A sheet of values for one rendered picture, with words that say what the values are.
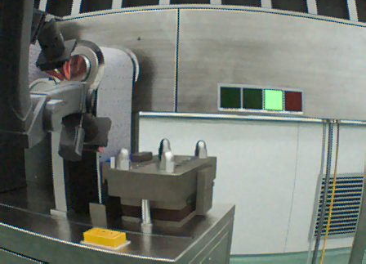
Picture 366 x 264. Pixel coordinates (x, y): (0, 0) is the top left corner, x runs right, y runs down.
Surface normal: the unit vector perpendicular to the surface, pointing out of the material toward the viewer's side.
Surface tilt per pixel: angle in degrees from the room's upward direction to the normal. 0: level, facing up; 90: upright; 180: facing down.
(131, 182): 90
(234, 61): 90
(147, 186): 90
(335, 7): 90
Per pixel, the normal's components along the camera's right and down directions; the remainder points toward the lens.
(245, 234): -0.24, 0.04
